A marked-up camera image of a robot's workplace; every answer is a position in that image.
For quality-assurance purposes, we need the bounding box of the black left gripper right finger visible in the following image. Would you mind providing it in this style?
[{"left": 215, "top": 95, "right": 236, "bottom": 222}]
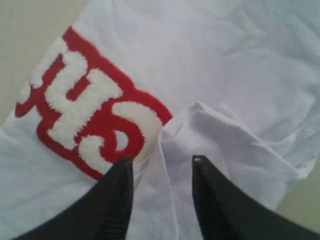
[{"left": 192, "top": 155, "right": 320, "bottom": 240}]

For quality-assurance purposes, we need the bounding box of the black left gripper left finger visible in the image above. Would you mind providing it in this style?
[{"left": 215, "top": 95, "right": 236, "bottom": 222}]
[{"left": 18, "top": 157, "right": 134, "bottom": 240}]

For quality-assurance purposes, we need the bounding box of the white t-shirt red patch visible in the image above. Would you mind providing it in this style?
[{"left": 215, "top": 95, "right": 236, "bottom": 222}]
[{"left": 0, "top": 0, "right": 320, "bottom": 240}]

